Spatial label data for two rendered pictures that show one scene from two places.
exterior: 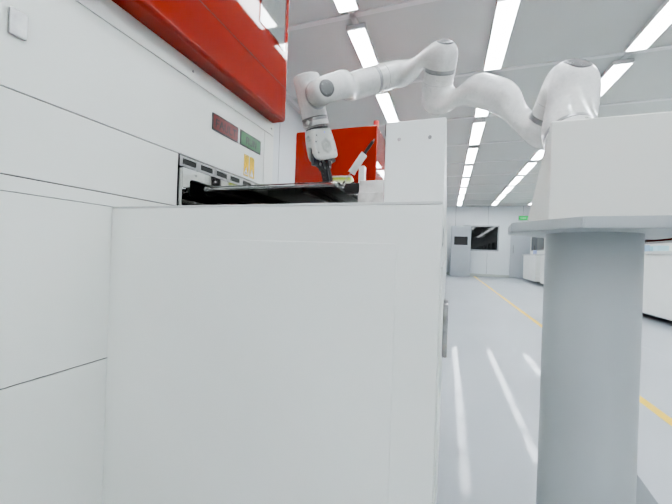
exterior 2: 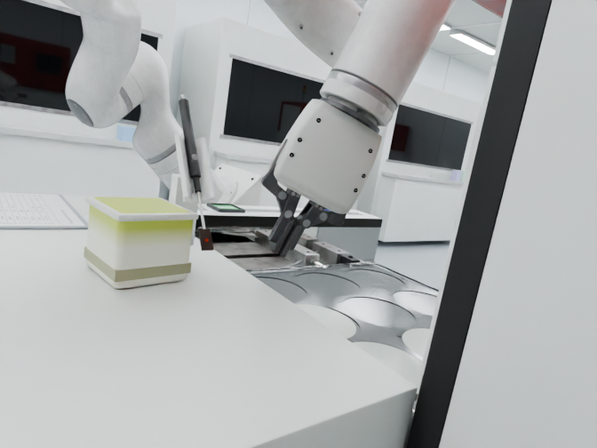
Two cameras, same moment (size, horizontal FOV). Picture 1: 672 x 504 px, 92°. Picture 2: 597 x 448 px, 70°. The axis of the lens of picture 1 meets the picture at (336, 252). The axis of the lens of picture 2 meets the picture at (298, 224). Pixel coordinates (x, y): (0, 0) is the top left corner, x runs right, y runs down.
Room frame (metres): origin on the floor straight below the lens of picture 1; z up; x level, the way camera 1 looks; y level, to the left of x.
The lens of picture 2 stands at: (1.50, 0.31, 1.11)
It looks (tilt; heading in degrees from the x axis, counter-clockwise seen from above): 11 degrees down; 213
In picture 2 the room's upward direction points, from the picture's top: 9 degrees clockwise
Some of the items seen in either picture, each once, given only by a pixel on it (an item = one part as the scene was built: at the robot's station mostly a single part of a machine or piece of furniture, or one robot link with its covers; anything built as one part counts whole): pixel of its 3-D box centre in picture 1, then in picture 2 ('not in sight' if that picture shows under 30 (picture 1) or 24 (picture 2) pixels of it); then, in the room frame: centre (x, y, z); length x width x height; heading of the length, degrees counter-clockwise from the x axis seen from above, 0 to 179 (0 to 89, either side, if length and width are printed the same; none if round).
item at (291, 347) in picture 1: (335, 362); not in sight; (1.00, -0.01, 0.41); 0.96 x 0.64 x 0.82; 161
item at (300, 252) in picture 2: not in sight; (299, 254); (0.81, -0.12, 0.89); 0.08 x 0.03 x 0.03; 71
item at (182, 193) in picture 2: (357, 172); (190, 193); (1.15, -0.07, 1.03); 0.06 x 0.04 x 0.13; 71
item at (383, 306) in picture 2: (298, 199); (378, 313); (0.96, 0.12, 0.90); 0.34 x 0.34 x 0.01; 71
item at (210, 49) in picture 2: not in sight; (276, 147); (-2.14, -2.46, 1.00); 1.80 x 1.08 x 2.00; 161
